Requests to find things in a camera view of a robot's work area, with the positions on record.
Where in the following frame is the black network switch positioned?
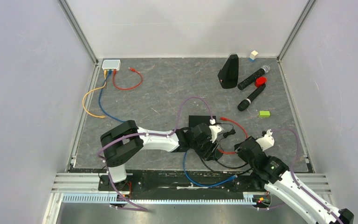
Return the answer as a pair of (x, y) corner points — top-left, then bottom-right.
(188, 115), (211, 128)

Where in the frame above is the red ethernet cable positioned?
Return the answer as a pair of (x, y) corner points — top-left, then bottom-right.
(112, 67), (144, 91)
(217, 117), (249, 155)

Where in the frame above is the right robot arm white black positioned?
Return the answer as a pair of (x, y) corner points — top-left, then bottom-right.
(234, 134), (354, 224)

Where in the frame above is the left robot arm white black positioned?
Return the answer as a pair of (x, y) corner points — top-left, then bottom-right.
(98, 120), (223, 190)

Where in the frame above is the green block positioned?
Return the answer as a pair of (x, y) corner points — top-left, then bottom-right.
(259, 111), (271, 118)

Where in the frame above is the black microphone lower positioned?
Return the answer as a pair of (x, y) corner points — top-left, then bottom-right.
(237, 84), (266, 112)

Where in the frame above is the black wedge shaped stand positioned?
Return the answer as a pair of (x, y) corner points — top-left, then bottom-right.
(218, 54), (239, 89)

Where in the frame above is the red round cap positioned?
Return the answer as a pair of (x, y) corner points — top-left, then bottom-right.
(255, 77), (267, 88)

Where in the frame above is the black microphone silver head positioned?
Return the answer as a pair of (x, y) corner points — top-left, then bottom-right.
(237, 65), (270, 90)

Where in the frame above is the white blue block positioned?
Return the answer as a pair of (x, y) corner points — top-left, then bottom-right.
(249, 50), (259, 62)

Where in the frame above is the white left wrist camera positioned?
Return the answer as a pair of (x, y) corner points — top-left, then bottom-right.
(209, 118), (223, 143)

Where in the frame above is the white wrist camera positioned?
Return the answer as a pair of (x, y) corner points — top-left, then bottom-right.
(209, 118), (223, 143)
(256, 129), (275, 151)

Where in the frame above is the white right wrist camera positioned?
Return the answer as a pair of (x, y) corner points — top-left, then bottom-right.
(256, 129), (275, 151)

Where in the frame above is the black ethernet cable outer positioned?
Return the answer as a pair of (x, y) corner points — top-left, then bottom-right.
(199, 156), (255, 176)

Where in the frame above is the thin black adapter cord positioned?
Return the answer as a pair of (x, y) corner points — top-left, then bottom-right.
(217, 123), (237, 149)

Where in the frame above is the black ethernet cable inner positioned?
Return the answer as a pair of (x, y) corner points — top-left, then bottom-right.
(213, 159), (250, 170)

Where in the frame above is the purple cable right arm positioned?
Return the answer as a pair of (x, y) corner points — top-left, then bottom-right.
(253, 128), (343, 224)

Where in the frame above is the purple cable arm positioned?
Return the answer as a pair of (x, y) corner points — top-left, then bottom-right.
(97, 96), (216, 212)
(253, 128), (343, 224)

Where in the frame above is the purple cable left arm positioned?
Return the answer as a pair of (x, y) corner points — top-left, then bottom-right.
(97, 96), (216, 212)

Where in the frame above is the yellow ethernet cable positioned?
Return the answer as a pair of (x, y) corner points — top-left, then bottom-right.
(82, 70), (108, 119)

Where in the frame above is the red ethernet cable at white switch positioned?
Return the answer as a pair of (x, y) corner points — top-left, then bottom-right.
(112, 67), (144, 91)

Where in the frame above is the blue ethernet cable at white switch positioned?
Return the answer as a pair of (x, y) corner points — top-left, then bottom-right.
(97, 70), (125, 123)

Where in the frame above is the white network switch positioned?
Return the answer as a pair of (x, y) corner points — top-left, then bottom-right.
(101, 59), (121, 70)

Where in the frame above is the aluminium frame rail front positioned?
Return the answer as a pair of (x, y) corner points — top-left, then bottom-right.
(50, 173), (332, 205)

